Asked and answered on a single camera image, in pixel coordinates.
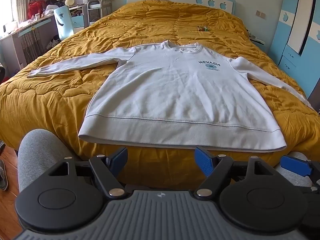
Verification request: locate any blue white wardrobe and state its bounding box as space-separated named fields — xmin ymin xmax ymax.
xmin=270 ymin=0 xmax=320 ymax=105

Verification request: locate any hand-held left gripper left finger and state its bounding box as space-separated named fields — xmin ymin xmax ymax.
xmin=47 ymin=147 xmax=129 ymax=198

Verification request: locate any grey shoe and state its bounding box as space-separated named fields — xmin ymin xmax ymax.
xmin=0 ymin=159 xmax=9 ymax=192

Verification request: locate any red bag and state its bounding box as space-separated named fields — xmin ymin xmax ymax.
xmin=27 ymin=0 xmax=48 ymax=20

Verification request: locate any mustard yellow quilt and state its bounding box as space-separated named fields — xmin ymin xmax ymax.
xmin=0 ymin=0 xmax=320 ymax=188

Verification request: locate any white sneakers pair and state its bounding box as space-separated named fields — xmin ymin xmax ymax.
xmin=246 ymin=29 xmax=265 ymax=46

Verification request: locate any light blue chair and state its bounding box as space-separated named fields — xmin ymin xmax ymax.
xmin=53 ymin=5 xmax=76 ymax=41

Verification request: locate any white metal cart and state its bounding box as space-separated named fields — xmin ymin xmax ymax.
xmin=87 ymin=0 xmax=113 ymax=26

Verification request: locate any grey blue desk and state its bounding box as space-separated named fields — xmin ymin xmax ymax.
xmin=0 ymin=4 xmax=88 ymax=77

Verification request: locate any person's left leg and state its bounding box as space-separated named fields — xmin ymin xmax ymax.
xmin=17 ymin=129 xmax=84 ymax=193

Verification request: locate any white printed sweatshirt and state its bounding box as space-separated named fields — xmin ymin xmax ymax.
xmin=27 ymin=41 xmax=316 ymax=153

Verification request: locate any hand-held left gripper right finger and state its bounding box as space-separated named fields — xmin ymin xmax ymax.
xmin=194 ymin=147 xmax=276 ymax=197

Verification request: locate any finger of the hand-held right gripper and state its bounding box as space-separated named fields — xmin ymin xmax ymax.
xmin=280 ymin=155 xmax=320 ymax=195

